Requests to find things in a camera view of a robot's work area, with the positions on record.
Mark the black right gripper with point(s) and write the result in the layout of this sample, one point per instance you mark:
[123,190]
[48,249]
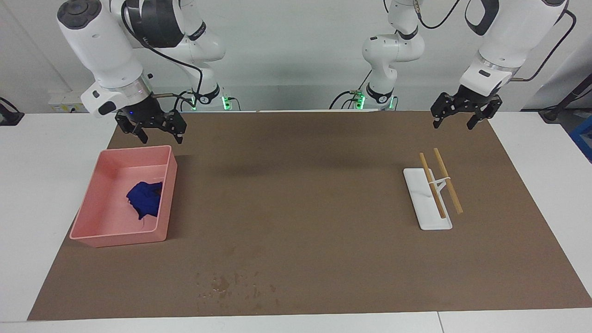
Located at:
[138,112]

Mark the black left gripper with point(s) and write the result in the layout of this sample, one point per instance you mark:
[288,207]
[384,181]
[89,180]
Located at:
[471,99]

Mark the blue cloth towel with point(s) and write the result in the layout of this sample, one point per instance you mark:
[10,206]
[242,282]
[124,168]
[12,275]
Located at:
[145,196]

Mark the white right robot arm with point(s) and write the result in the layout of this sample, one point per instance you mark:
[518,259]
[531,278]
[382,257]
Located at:
[101,51]

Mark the white towel rack base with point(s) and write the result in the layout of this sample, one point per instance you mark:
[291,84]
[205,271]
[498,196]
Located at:
[428,217]

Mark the white power strip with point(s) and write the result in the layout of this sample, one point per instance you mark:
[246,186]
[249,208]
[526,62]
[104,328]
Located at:
[69,101]

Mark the black angled stand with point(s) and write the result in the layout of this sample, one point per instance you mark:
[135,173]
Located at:
[552,113]

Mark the long light wooden rod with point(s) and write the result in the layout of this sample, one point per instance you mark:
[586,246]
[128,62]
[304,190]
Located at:
[453,194]

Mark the pink plastic bin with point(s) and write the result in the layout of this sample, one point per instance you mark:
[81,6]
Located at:
[106,222]

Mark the blue box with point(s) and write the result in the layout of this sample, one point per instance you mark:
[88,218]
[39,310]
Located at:
[583,136]

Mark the brown paper table mat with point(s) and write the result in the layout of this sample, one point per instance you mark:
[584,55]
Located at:
[323,254]

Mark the black clamp mount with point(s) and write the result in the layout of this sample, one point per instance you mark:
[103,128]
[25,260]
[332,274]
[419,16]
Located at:
[9,118]

